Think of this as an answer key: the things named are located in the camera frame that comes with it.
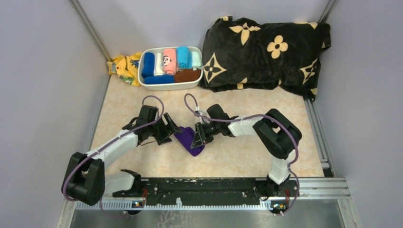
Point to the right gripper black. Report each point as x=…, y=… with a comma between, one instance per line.
x=200, y=137

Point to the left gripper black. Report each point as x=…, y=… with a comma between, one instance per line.
x=170, y=128

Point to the purple towel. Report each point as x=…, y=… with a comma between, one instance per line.
x=185, y=138

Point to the pink panda towel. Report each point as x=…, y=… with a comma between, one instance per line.
x=169, y=61

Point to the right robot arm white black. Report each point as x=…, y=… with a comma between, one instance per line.
x=278, y=134

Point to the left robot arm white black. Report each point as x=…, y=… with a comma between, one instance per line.
x=86, y=179

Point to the white plastic bin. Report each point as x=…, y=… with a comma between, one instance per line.
x=164, y=86

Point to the dark blue rolled towel lying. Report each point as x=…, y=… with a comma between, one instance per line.
x=156, y=80

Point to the brown rolled towel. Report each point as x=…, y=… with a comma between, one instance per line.
x=187, y=75

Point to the dark blue rolled towel upright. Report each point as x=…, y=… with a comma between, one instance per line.
x=148, y=65

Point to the yellow patterned cloth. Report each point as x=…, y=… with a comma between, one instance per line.
x=126, y=68

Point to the pale mint rolled towel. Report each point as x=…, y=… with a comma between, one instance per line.
x=196, y=60

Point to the white rolled towel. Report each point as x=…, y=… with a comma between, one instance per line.
x=158, y=67

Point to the black floral blanket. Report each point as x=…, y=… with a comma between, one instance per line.
x=241, y=53

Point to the light blue rolled towel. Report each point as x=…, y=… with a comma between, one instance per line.
x=183, y=55

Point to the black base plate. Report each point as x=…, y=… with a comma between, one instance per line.
x=207, y=191

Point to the aluminium frame rail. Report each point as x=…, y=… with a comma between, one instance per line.
x=316, y=189

